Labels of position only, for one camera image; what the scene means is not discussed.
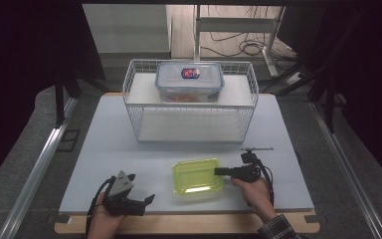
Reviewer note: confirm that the person's right hand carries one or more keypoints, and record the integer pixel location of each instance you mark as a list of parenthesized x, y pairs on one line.
[(255, 194)]

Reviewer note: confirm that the clear container with blue lid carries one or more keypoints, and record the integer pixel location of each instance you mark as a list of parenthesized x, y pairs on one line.
[(179, 79)]

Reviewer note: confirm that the dark curtain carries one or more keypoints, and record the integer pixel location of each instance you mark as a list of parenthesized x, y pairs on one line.
[(20, 66), (371, 66)]

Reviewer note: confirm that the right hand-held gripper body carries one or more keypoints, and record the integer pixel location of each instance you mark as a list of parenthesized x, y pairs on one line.
[(248, 172)]

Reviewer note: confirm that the black metal stand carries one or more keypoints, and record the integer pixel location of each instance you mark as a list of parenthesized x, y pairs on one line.
[(59, 99), (330, 106)]

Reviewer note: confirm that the clear container with green lid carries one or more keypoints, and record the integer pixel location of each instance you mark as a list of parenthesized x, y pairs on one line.
[(195, 176)]

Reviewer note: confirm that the person's left hand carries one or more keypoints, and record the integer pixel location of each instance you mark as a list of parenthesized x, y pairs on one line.
[(102, 224)]

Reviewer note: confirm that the aluminium rail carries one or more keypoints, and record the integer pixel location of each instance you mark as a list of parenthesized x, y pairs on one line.
[(344, 159), (36, 172)]

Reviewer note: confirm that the white desk frame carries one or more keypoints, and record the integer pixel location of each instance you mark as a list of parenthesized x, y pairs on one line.
[(235, 25)]

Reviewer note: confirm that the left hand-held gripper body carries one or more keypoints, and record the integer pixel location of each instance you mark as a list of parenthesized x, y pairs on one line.
[(121, 187)]

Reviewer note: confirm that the white cabinet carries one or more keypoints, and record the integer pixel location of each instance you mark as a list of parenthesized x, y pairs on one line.
[(126, 30)]

